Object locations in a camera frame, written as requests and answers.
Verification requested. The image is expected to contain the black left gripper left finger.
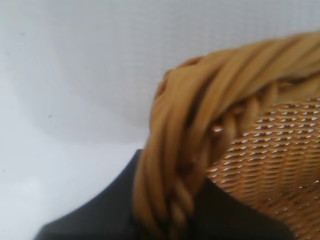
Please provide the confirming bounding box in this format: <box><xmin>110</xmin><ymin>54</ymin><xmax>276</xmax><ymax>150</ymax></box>
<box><xmin>37</xmin><ymin>148</ymin><xmax>145</xmax><ymax>240</ymax></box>

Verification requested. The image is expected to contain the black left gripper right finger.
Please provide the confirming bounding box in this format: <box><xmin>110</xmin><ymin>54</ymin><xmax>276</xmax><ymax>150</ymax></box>
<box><xmin>192</xmin><ymin>177</ymin><xmax>297</xmax><ymax>240</ymax></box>

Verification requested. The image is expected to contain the woven wicker basket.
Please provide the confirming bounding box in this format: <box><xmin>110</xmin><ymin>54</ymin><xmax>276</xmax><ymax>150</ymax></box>
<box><xmin>133</xmin><ymin>33</ymin><xmax>320</xmax><ymax>240</ymax></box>

